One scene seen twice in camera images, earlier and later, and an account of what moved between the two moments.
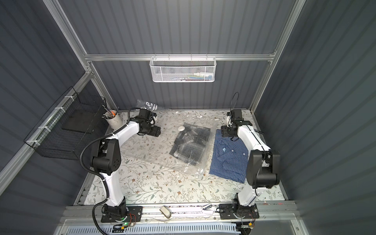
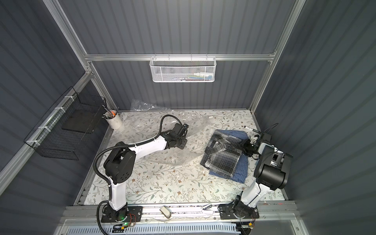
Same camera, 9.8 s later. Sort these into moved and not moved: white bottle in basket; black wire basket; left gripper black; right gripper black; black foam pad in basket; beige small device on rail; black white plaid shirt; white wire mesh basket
Moved: left gripper black; right gripper black; black white plaid shirt
Not moved: beige small device on rail; black wire basket; white wire mesh basket; black foam pad in basket; white bottle in basket
